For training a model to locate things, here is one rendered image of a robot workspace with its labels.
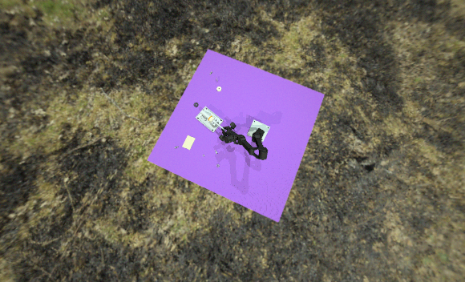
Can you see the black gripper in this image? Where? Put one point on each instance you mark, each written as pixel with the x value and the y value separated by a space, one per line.
pixel 228 132

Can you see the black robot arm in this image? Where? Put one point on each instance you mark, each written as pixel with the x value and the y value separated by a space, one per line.
pixel 256 138

